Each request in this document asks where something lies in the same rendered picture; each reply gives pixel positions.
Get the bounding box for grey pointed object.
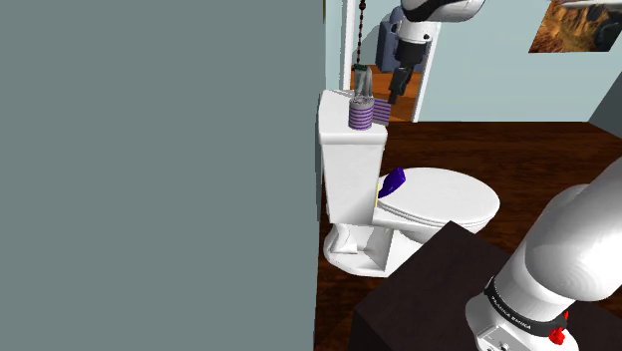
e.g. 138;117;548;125
353;64;375;100

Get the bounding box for purple striped box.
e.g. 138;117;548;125
372;99;393;127

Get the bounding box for purple striped cup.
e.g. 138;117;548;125
348;97;376;132

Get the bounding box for blue curved object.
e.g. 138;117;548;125
378;167;407;199

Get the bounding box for white toilet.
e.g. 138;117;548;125
316;89;501;279

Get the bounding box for dark red bead chain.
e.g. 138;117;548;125
357;0;366;66

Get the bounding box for white door frame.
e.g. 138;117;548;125
341;0;443;124

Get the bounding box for brown landscape wall picture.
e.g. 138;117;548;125
528;0;622;54

